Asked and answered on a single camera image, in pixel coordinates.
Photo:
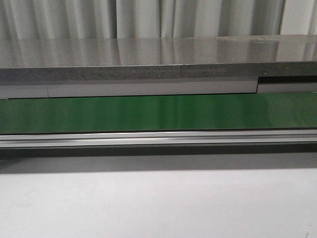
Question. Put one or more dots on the white pleated curtain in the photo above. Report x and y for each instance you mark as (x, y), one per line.
(106, 19)

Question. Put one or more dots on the aluminium conveyor side rail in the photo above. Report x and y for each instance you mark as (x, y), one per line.
(157, 138)

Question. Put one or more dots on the grey stone back table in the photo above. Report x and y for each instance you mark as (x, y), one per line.
(157, 66)

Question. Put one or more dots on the green conveyor belt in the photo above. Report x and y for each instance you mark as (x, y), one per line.
(153, 113)

